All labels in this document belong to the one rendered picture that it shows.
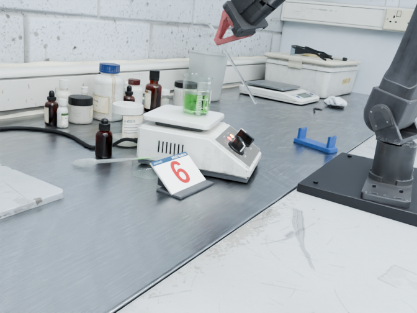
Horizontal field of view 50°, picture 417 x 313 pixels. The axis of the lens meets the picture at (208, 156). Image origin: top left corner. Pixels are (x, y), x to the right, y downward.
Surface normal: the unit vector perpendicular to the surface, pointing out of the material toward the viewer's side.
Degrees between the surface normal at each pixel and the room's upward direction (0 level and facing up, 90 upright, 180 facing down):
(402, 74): 82
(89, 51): 90
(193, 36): 90
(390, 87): 91
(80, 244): 0
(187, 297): 0
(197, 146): 90
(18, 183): 0
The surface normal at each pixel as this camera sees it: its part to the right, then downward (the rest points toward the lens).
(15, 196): 0.11, -0.95
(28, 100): 0.84, 0.24
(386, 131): -0.69, 0.16
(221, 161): -0.26, 0.26
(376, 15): -0.53, 0.19
